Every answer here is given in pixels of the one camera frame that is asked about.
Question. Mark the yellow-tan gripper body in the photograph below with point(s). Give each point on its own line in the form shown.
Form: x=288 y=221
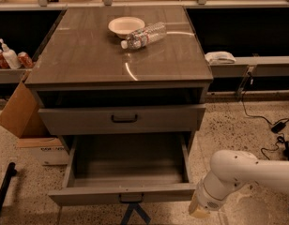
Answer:
x=205 y=198

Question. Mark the grey drawer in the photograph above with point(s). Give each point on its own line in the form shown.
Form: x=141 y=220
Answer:
x=126 y=168
x=113 y=120

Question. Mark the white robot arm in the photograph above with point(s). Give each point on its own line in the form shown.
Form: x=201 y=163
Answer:
x=229 y=171

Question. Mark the grey top drawer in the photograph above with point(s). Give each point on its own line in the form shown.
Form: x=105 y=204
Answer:
x=113 y=120

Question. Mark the grey drawer cabinet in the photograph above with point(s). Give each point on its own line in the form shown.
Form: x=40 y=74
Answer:
x=84 y=66

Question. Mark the black power adapter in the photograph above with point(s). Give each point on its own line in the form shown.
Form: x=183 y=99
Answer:
x=278 y=127

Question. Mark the folded white cloth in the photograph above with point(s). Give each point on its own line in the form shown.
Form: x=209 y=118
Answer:
x=219 y=58

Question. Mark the white printed cardboard box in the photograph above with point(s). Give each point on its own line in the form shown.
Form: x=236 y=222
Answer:
x=47 y=151

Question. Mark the clear plastic water bottle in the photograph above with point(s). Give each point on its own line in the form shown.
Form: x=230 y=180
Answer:
x=144 y=36

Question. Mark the black bar lower left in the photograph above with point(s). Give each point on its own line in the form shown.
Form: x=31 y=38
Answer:
x=11 y=171

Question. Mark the brown cardboard box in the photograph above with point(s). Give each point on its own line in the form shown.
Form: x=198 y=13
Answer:
x=20 y=115

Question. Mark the white paper bowl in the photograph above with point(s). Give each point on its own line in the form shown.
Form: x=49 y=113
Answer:
x=122 y=26

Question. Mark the red soda can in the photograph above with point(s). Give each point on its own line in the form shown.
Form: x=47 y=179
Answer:
x=25 y=59

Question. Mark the red can at edge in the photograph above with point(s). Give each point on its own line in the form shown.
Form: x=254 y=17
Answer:
x=0 y=59

